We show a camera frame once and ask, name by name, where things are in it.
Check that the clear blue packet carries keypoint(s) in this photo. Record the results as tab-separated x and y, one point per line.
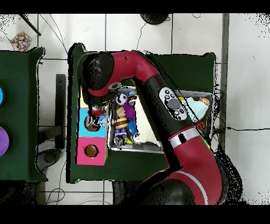
102	121

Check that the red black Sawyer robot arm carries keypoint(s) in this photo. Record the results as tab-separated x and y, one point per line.
126	63

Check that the shallow clear mesh bin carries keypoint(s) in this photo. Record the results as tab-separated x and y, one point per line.
110	139

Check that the wooden box with three holes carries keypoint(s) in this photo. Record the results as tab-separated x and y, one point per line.
82	143

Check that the brown wooden yo-yo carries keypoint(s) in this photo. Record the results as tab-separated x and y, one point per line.
121	123

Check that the small soccer ball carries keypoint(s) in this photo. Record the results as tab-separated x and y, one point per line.
121	99

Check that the purple spiky ball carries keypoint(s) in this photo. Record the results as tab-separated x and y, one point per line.
128	110

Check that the black white striped toy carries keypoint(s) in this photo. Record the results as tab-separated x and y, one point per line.
120	141

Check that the black upright panel stand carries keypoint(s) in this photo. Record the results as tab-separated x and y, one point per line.
60	110

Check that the blue spiky ball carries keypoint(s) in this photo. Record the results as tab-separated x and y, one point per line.
133	127

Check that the dark green side table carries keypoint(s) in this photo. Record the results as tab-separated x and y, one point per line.
21	105

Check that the blue round disc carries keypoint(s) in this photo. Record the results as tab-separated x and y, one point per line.
1	96

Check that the dark green table cloth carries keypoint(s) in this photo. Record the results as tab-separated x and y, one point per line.
185	67

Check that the purple round disc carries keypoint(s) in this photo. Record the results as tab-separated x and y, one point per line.
2	141

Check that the mint green waffle cloth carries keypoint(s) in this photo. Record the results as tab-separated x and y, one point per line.
198	108

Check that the red ball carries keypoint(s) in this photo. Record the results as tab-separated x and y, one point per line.
201	125

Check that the multicoloured speckled toy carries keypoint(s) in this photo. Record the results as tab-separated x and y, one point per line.
20	41

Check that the black round floor base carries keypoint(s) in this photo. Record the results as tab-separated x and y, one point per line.
154	17

